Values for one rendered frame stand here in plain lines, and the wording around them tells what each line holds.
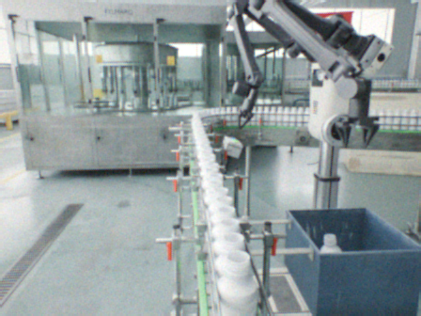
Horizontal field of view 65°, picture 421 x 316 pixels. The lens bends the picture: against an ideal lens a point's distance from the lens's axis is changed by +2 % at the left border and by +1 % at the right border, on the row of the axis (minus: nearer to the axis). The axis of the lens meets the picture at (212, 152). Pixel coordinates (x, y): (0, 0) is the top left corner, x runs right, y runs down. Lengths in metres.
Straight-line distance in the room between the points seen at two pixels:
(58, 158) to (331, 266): 4.44
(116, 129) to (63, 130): 0.72
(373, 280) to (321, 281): 0.15
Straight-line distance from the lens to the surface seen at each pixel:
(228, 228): 0.61
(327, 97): 1.61
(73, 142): 4.95
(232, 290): 0.52
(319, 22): 1.38
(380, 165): 5.57
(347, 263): 1.05
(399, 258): 1.12
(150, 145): 4.74
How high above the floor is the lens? 1.43
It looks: 13 degrees down
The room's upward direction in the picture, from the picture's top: straight up
